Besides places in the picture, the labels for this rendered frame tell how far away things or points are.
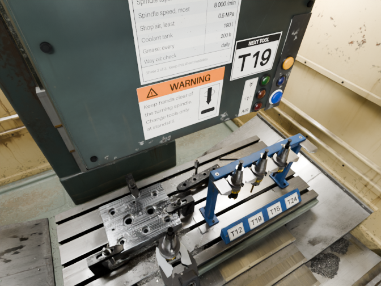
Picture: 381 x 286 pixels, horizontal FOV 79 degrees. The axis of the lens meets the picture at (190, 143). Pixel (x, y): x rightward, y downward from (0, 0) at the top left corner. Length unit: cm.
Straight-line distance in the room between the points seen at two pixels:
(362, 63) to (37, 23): 117
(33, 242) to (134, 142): 121
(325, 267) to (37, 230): 154
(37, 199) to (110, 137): 145
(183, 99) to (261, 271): 101
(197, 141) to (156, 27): 159
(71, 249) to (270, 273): 89
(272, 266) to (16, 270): 122
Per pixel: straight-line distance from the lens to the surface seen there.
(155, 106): 38
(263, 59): 47
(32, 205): 180
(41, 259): 152
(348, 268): 155
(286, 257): 135
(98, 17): 31
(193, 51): 37
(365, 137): 134
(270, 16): 44
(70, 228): 122
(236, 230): 108
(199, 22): 36
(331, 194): 151
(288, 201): 123
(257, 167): 89
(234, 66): 43
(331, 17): 132
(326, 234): 145
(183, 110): 41
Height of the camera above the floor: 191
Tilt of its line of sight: 46 degrees down
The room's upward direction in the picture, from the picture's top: 2 degrees clockwise
